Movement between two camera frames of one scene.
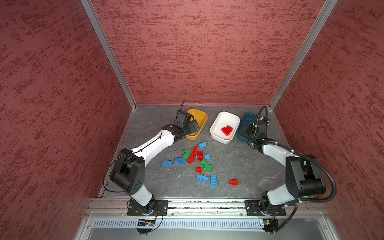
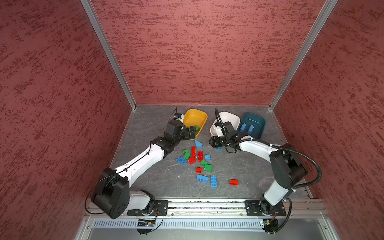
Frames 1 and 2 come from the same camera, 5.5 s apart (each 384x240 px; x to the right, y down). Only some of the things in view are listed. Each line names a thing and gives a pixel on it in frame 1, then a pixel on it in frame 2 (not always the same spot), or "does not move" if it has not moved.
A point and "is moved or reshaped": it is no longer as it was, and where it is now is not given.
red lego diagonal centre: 194,151 does not move
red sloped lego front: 234,182 does not move
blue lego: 179,160 does not move
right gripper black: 251,126 → 215,143
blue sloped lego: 202,145 is moved or reshaped
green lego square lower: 208,167 does not move
